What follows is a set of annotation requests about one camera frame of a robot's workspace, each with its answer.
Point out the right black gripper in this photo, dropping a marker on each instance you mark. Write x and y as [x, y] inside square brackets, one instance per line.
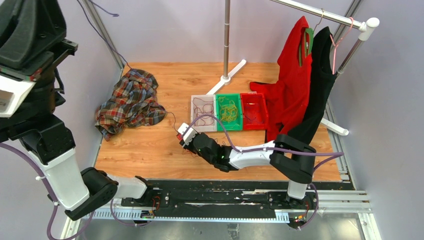
[189, 146]

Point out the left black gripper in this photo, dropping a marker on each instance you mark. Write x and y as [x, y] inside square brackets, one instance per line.
[31, 34]

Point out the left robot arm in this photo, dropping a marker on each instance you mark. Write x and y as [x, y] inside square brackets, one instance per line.
[51, 150]

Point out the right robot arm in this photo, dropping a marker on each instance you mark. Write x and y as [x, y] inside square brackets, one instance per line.
[291, 157]

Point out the white plastic bin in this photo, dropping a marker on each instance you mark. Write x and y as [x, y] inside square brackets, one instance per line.
[203, 105]

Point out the green plastic bin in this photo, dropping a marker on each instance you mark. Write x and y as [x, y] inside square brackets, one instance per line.
[229, 111]

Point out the red plastic bin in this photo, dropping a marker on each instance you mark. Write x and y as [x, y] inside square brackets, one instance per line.
[254, 111]

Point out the plaid flannel shirt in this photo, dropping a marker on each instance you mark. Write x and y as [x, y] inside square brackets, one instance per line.
[133, 103]

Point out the red shirt on hanger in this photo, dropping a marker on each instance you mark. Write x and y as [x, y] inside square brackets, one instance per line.
[287, 98]

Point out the black shirt on hanger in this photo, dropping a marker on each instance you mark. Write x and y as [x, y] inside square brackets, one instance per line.
[322, 81]

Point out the green hanger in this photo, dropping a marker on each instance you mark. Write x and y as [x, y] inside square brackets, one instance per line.
[305, 46]

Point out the pink hanger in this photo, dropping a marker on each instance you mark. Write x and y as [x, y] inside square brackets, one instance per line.
[336, 44]

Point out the metal clothes rack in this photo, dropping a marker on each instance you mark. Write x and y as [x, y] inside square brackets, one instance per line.
[366, 29]

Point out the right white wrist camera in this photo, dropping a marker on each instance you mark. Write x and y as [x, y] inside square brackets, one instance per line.
[186, 133]

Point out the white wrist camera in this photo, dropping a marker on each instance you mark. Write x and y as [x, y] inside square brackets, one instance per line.
[186, 133]
[13, 92]

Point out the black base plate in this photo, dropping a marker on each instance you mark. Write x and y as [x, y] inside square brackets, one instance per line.
[221, 199]

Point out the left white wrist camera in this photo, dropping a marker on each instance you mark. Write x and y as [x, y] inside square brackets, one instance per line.
[13, 92]

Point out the aluminium frame rail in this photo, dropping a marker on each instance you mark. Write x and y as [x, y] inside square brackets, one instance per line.
[93, 11]

